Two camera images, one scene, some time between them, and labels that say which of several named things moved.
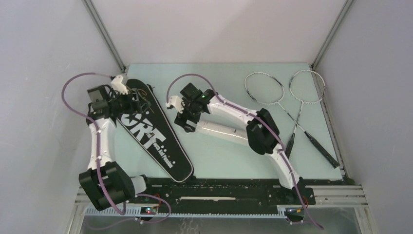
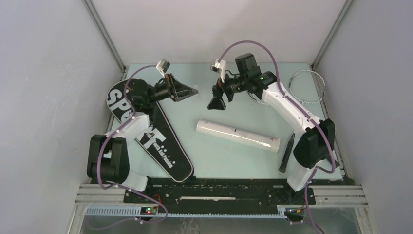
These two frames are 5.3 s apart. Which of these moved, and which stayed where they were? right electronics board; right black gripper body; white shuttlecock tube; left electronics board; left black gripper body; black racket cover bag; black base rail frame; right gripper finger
Moved: left black gripper body; right black gripper body; right gripper finger
Stayed: right electronics board; black racket cover bag; white shuttlecock tube; black base rail frame; left electronics board
